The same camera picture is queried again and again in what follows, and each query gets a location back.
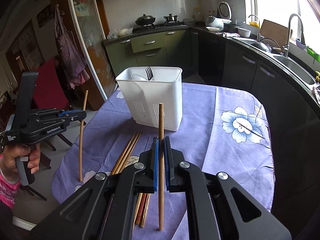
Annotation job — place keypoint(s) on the white rice cooker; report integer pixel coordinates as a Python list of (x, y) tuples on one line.
[(222, 18)]

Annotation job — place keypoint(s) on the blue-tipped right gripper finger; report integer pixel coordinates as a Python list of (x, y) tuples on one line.
[(67, 113)]

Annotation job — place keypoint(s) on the white plastic utensil holder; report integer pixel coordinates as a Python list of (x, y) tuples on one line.
[(143, 97)]

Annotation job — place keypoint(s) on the wooden chopstick bundle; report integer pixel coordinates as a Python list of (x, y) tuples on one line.
[(81, 138), (126, 152), (161, 168), (122, 153), (123, 162)]

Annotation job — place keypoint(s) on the stainless steel sink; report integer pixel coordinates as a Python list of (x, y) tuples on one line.
[(296, 69)]

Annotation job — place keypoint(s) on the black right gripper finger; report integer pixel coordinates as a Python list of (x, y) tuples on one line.
[(51, 118)]

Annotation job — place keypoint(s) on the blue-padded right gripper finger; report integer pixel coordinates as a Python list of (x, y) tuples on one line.
[(217, 206), (104, 207)]

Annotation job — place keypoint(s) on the green kitchen cabinet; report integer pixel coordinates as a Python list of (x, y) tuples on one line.
[(167, 47)]

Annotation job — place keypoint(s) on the pink sleeve forearm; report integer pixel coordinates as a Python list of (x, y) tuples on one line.
[(9, 187)]

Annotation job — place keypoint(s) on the black wok with lid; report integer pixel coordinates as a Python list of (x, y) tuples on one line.
[(145, 20)]

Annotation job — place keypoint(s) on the red chair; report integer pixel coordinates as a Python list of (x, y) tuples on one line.
[(48, 91)]

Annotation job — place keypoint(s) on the glass sliding door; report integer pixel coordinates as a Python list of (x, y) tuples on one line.
[(90, 33)]

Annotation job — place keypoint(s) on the white bowl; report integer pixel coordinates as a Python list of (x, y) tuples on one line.
[(244, 32)]

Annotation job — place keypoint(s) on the purple checkered apron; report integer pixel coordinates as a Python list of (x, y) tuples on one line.
[(74, 63)]

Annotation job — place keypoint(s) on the steel pot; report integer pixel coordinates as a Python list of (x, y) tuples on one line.
[(170, 18)]

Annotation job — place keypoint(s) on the wooden cutting board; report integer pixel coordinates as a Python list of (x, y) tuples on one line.
[(275, 31)]

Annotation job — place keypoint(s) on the person's left hand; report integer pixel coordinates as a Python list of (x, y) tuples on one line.
[(8, 165)]

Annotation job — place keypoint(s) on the clear plastic spoon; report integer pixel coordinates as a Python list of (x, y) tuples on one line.
[(137, 77)]

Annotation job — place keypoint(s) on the black lower cabinet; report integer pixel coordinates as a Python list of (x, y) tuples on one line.
[(293, 124)]

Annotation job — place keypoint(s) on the gas stove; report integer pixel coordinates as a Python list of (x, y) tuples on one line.
[(158, 26)]

